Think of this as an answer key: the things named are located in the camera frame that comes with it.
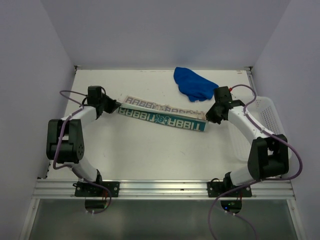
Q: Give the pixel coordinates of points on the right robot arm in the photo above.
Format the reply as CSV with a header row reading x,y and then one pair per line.
x,y
269,154

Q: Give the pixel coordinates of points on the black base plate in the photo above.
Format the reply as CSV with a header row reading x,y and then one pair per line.
x,y
100,189
216,187

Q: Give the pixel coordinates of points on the white plastic basket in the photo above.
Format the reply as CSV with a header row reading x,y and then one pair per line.
x,y
264,111

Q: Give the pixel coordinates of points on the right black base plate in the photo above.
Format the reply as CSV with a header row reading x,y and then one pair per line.
x,y
216,187

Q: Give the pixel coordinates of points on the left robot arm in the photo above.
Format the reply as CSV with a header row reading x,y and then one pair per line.
x,y
65,141

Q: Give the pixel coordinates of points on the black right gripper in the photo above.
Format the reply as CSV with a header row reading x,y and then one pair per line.
x,y
210,116

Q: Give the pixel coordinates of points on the rabbit print towel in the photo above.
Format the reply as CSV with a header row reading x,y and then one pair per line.
x,y
163,114

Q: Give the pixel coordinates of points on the blue towel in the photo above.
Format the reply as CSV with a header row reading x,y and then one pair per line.
x,y
194,86

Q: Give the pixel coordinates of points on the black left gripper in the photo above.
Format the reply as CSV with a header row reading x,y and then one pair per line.
x,y
113,104

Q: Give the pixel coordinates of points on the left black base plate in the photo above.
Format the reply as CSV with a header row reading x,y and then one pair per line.
x,y
100,189

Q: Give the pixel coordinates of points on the aluminium mounting rail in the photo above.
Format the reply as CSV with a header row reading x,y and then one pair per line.
x,y
163,190

